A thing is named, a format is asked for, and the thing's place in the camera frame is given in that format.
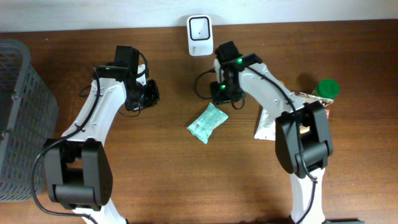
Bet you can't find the teal tissue pack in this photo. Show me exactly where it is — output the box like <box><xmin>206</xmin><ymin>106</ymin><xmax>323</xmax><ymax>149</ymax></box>
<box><xmin>187</xmin><ymin>103</ymin><xmax>229</xmax><ymax>144</ymax></box>

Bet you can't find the white cream tube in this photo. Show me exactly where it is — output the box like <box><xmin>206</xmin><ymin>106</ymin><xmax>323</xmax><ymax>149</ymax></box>
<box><xmin>254</xmin><ymin>109</ymin><xmax>275</xmax><ymax>141</ymax></box>

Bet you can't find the beige snack bag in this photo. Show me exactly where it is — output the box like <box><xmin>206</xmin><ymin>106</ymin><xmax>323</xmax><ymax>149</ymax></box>
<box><xmin>292</xmin><ymin>90</ymin><xmax>334</xmax><ymax>107</ymax></box>

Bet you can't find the green lid jar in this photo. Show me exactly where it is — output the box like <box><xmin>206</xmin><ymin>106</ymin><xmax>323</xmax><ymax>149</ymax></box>
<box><xmin>313</xmin><ymin>79</ymin><xmax>340</xmax><ymax>99</ymax></box>

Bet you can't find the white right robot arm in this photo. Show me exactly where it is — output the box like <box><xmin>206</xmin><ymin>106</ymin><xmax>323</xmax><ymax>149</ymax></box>
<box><xmin>213</xmin><ymin>54</ymin><xmax>333</xmax><ymax>223</ymax></box>

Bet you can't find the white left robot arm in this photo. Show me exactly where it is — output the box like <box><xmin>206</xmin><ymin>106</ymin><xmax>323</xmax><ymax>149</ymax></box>
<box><xmin>40</xmin><ymin>64</ymin><xmax>159</xmax><ymax>223</ymax></box>

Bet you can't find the white barcode scanner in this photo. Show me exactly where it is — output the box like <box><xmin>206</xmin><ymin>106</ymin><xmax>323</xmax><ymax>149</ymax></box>
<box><xmin>187</xmin><ymin>15</ymin><xmax>214</xmax><ymax>57</ymax></box>

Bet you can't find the grey plastic basket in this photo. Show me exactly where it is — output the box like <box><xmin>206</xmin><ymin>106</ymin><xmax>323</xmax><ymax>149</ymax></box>
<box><xmin>1</xmin><ymin>39</ymin><xmax>58</xmax><ymax>202</ymax></box>

